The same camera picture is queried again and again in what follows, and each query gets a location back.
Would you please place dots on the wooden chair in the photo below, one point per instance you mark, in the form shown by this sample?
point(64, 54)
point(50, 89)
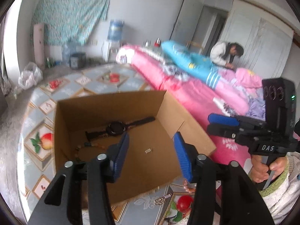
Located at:
point(195, 44)

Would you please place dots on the black wrist watch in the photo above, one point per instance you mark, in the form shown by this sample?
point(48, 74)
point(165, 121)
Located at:
point(114, 127)

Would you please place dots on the clear plastic bottle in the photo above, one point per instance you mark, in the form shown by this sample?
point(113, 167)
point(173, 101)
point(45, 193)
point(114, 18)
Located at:
point(69, 54)

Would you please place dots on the red jar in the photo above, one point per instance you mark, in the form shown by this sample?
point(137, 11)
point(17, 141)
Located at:
point(157, 43)

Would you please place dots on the pink floral blanket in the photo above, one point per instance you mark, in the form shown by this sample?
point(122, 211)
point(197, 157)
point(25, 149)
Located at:
point(187, 91)

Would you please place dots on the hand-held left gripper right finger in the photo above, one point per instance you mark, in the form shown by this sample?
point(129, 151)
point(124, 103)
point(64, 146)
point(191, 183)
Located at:
point(182, 159)

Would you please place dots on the grey rice cooker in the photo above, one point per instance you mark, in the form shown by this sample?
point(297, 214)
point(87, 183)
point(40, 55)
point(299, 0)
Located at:
point(77, 61)

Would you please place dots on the gold looped charm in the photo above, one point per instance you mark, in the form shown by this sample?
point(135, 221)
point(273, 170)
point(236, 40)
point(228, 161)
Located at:
point(159, 200)

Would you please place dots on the cardboard box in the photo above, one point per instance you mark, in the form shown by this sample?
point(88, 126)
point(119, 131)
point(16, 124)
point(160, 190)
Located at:
point(145, 168)

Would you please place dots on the lilac printed blanket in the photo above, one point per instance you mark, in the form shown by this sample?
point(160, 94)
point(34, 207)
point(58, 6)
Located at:
point(256, 106)

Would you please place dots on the pink rolled mat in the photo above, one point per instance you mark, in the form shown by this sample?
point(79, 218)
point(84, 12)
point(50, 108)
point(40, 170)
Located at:
point(39, 46)

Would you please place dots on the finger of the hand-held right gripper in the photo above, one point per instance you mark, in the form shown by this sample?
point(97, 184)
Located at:
point(222, 119)
point(222, 131)

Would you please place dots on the blue water jug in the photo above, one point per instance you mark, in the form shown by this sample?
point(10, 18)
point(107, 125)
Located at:
point(115, 30)

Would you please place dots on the white water dispenser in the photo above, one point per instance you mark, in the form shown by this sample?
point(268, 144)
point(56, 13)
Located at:
point(109, 51)

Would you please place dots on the person's right hand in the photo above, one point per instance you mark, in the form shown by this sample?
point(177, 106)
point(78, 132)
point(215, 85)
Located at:
point(257, 171)

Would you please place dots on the small silver trinket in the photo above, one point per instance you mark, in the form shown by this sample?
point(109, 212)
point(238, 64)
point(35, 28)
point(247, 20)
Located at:
point(148, 150)

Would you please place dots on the floral hanging cloth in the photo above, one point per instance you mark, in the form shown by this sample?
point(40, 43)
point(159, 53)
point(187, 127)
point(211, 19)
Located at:
point(70, 11)

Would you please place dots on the white plastic bag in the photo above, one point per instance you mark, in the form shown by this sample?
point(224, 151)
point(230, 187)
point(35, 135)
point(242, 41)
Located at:
point(30, 76)

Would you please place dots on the white wardrobe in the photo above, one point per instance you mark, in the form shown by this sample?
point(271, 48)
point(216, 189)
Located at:
point(257, 39)

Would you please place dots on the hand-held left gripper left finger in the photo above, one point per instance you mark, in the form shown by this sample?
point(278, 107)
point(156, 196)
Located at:
point(121, 154)

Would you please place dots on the white wall socket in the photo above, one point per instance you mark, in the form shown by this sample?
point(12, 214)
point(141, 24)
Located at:
point(93, 42)

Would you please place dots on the white door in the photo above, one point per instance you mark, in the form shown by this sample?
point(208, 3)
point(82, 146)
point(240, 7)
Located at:
point(187, 21)

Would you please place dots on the fruit print tablecloth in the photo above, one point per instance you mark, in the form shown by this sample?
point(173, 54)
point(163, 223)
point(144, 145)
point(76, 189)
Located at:
point(145, 204)

